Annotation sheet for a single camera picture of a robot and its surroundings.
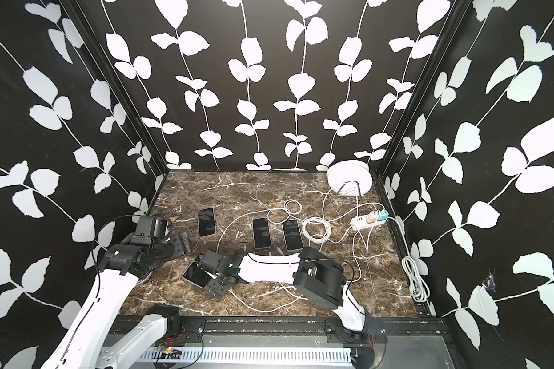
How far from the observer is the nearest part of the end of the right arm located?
60 cm

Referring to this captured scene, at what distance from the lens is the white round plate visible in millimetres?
1002

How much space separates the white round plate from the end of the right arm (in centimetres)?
59
